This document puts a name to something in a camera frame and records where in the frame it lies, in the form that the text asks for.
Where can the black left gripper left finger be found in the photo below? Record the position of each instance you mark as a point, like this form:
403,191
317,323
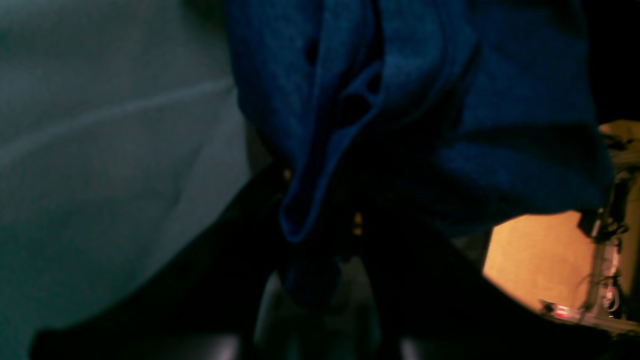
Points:
210,291

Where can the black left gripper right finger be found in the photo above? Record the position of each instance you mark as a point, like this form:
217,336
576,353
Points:
434,304

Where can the blue t-shirt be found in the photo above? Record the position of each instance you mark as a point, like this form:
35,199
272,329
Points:
469,112

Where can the teal table cloth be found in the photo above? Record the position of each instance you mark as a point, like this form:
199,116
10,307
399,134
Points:
121,139

